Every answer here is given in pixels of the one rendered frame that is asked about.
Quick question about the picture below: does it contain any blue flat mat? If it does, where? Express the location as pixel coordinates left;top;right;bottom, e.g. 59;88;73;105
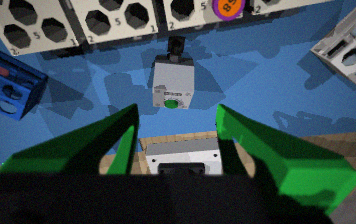
0;0;356;166

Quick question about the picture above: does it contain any white bucket adapter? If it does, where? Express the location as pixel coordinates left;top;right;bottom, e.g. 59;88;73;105
244;0;331;15
163;0;224;30
70;0;161;44
0;0;87;56

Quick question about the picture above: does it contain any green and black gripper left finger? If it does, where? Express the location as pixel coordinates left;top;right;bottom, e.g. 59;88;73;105
0;104;139;174

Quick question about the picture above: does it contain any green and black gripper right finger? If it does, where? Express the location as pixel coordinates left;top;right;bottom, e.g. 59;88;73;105
216;104;356;216

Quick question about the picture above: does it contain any pink tube with purple cap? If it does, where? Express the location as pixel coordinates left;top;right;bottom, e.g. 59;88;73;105
212;0;245;21

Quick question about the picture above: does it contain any grey button housing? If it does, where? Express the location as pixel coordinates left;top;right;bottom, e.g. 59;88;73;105
152;36;194;109

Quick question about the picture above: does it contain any blue tube rack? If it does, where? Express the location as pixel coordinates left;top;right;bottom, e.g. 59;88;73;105
0;51;48;121

